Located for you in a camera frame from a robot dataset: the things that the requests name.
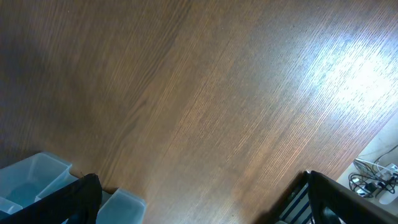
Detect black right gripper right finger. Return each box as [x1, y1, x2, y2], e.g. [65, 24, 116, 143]
[308, 171, 397, 224]

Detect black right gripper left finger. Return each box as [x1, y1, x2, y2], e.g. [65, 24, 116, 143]
[1, 174, 102, 224]

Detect clear plastic storage bin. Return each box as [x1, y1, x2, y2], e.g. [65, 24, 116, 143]
[1, 152, 147, 224]

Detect white power strip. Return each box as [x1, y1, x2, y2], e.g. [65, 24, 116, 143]
[354, 157, 398, 205]

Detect tangled cables on floor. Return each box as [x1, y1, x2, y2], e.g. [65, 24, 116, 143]
[348, 143, 398, 199]

